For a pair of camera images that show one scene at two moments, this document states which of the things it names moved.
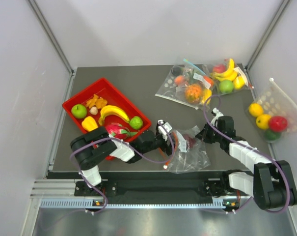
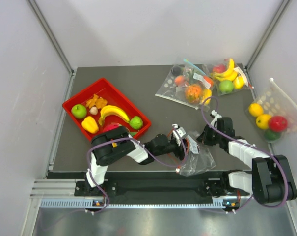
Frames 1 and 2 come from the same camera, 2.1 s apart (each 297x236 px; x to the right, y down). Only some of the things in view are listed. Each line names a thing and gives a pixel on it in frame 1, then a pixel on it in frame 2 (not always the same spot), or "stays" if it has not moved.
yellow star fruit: (89, 124) stays
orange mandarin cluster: (95, 101) stays
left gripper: (165, 147) to (178, 152)
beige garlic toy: (94, 110) stays
